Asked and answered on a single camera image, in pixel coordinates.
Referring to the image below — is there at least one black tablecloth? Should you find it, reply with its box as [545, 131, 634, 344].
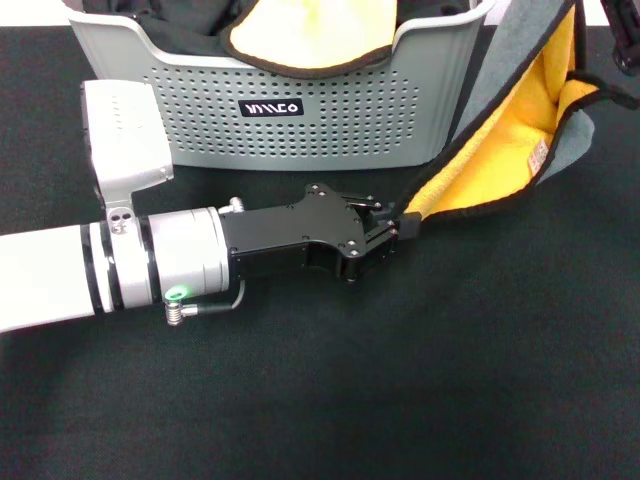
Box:
[0, 24, 640, 480]

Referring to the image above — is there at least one yellow towel black trim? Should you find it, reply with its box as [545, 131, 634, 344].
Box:
[222, 0, 397, 80]

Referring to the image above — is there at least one yellow grey towel white label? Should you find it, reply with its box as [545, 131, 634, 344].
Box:
[394, 0, 640, 224]

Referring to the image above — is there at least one grey perforated storage box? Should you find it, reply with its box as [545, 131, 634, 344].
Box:
[64, 0, 497, 172]

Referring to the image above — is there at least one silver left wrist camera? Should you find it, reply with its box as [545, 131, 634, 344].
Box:
[79, 79, 176, 236]

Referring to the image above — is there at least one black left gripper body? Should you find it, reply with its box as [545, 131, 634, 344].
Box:
[219, 182, 401, 286]

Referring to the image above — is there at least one left spring cable connector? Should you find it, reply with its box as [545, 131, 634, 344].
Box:
[164, 278, 247, 329]

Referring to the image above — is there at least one black cloth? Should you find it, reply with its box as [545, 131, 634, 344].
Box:
[82, 0, 476, 56]

